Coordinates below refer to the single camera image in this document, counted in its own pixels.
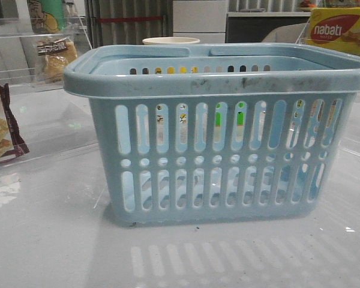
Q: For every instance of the packaged bread clear wrapper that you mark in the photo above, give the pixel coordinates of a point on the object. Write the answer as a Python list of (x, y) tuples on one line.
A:
[(53, 55)]

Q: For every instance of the green yellow cartoon package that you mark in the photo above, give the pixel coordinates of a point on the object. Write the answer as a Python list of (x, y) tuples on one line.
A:
[(46, 16)]

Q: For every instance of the clear acrylic stand right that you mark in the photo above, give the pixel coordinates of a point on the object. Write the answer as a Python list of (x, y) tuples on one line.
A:
[(303, 36)]

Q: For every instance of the yellow nabati wafer box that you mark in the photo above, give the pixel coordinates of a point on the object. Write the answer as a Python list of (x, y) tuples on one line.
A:
[(318, 14)]

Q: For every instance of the light blue plastic basket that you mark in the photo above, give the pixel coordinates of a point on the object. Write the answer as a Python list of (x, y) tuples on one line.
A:
[(215, 132)]

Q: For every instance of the white cabinet background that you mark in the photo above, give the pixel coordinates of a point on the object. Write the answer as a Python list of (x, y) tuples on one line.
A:
[(204, 20)]

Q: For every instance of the cream paper cup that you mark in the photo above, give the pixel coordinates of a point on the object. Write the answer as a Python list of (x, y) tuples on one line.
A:
[(170, 41)]

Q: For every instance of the brown wafer snack packet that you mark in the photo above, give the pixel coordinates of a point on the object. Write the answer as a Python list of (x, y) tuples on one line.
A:
[(12, 144)]

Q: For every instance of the clear acrylic shelf left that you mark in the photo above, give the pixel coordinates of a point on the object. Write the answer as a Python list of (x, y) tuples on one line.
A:
[(20, 64)]

